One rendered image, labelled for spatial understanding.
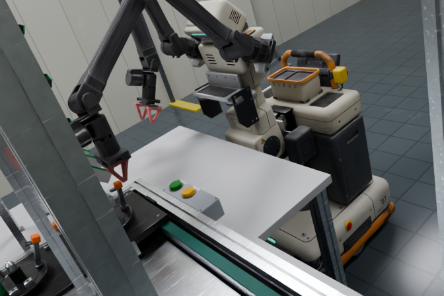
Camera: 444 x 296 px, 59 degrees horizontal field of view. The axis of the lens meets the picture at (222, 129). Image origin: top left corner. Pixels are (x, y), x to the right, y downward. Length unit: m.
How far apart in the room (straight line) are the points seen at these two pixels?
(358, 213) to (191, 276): 1.21
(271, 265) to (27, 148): 0.71
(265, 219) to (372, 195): 1.06
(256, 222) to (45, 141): 0.94
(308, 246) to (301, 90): 0.70
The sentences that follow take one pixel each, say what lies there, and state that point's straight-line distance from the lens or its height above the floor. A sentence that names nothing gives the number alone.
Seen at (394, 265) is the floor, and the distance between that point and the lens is 2.14.
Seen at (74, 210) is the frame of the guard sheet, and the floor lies 1.46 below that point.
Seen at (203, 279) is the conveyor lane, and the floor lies 0.92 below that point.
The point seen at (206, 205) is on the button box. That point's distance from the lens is 1.09.
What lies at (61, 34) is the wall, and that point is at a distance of 4.40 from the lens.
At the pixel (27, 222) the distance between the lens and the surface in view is 1.70.
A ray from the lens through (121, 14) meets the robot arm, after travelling 1.15.
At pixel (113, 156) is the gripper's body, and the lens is 1.07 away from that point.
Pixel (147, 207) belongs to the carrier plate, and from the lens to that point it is 1.17.
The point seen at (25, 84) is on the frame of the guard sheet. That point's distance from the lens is 0.22.
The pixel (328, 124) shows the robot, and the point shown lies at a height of 0.75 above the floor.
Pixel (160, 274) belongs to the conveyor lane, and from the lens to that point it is 1.02.
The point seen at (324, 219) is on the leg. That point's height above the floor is 0.71.
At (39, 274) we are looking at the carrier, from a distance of 1.13.
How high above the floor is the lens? 1.57
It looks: 24 degrees down
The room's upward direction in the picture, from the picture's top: 18 degrees counter-clockwise
